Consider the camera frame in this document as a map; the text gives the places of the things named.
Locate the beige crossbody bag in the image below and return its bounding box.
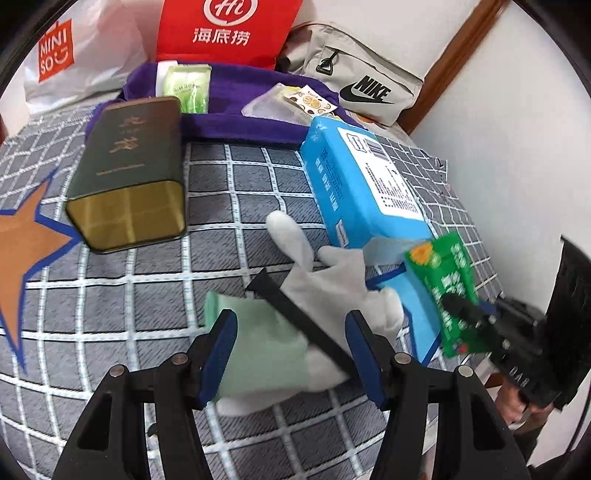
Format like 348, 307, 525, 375
277, 23, 426, 125

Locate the purple towel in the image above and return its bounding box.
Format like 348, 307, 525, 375
85, 62, 347, 151

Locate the light green cloth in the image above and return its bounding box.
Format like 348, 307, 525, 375
204, 290, 315, 398

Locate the light green wipes packet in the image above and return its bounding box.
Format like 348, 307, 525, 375
161, 65, 213, 115

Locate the clear sticker packet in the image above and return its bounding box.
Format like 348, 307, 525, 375
242, 83, 340, 125

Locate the red paper bag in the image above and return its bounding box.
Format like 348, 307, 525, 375
154, 0, 303, 72

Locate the white plastic shopping bag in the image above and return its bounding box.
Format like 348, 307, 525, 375
23, 0, 158, 116

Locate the grey checkered bed sheet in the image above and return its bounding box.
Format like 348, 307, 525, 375
0, 99, 504, 480

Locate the brown wooden trim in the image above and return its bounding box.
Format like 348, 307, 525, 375
397, 0, 509, 134

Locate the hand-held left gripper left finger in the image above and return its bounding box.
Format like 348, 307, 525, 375
51, 309, 239, 480

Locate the person's right hand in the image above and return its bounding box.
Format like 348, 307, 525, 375
500, 380, 551, 426

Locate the dark green tin box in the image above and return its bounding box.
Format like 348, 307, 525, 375
65, 96, 188, 254

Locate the green snack packet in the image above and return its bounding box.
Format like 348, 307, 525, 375
404, 231, 481, 358

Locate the blue tissue pack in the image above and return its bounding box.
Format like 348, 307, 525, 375
300, 115, 435, 252

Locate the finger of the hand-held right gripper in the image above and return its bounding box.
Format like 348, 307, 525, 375
463, 324, 509, 359
440, 292, 498, 327

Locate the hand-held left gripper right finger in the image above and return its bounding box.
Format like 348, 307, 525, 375
345, 310, 532, 480

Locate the white glove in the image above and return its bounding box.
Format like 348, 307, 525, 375
217, 210, 404, 416

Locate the black plastic strip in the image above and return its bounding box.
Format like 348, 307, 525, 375
245, 270, 358, 377

